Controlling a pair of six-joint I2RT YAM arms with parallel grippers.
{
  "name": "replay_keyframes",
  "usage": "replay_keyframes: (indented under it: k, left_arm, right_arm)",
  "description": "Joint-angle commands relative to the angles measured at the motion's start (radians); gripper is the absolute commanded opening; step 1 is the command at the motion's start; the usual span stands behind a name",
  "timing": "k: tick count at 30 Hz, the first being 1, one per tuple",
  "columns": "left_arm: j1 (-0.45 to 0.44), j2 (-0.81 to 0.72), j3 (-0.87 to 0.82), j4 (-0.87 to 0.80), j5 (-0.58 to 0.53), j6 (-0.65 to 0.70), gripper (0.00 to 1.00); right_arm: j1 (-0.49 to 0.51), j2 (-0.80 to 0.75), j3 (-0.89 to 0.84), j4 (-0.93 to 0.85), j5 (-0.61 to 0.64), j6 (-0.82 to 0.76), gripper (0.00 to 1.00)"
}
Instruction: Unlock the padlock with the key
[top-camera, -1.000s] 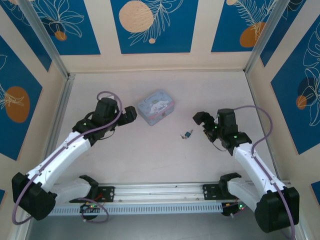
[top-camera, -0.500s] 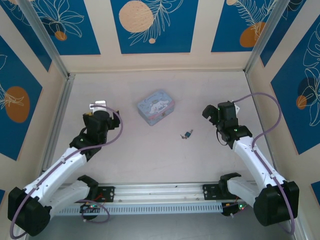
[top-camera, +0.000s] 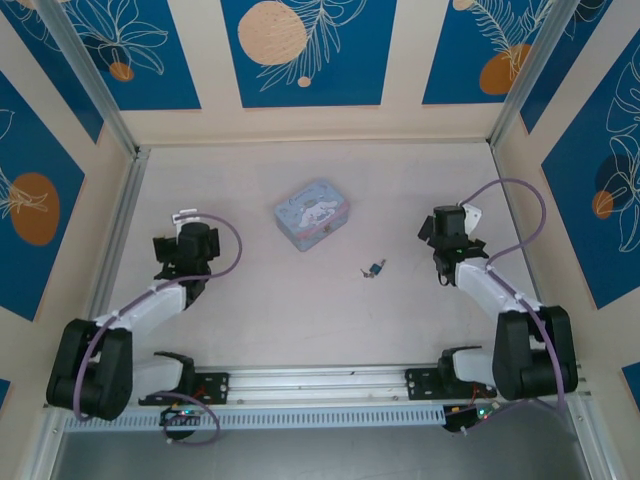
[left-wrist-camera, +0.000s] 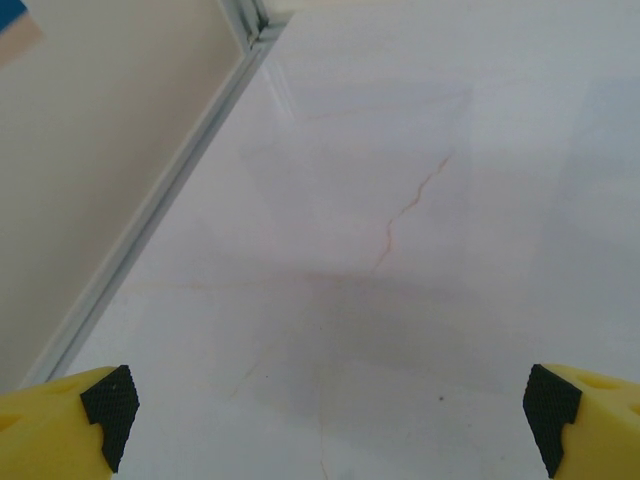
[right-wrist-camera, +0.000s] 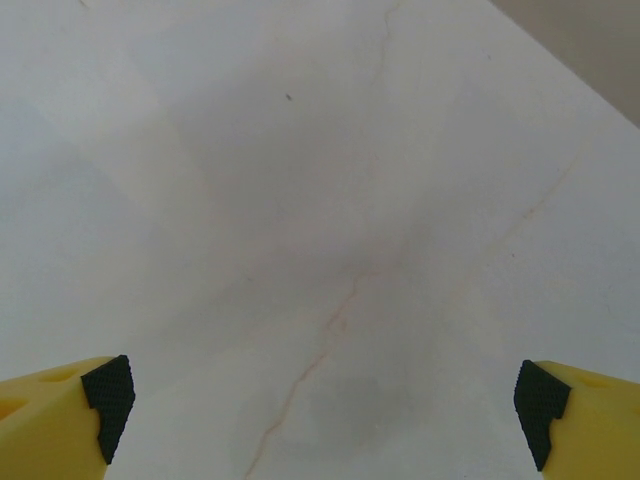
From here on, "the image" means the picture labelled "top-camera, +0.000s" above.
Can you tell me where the black controller board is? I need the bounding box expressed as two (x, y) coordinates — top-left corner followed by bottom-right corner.
(158, 404), (202, 427)
(443, 403), (504, 435)

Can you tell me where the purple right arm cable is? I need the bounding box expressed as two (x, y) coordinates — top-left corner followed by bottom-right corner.
(458, 177), (570, 414)

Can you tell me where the aluminium frame post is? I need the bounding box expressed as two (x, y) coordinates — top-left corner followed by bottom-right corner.
(35, 0), (140, 157)
(488, 0), (576, 147)

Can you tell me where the grey slotted cable duct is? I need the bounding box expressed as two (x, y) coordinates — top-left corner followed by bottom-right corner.
(63, 404), (447, 433)

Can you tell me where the blue cartoon tin box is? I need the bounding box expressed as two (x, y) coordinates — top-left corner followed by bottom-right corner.
(273, 179), (351, 253)

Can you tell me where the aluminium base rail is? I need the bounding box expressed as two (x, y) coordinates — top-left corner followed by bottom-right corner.
(43, 365), (594, 409)

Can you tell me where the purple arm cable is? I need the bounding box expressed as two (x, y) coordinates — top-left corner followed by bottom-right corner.
(458, 177), (570, 414)
(73, 213), (244, 422)

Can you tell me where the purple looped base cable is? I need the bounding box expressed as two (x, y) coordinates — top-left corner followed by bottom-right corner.
(160, 391), (222, 447)

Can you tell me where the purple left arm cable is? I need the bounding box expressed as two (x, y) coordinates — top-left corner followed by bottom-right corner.
(73, 213), (244, 422)

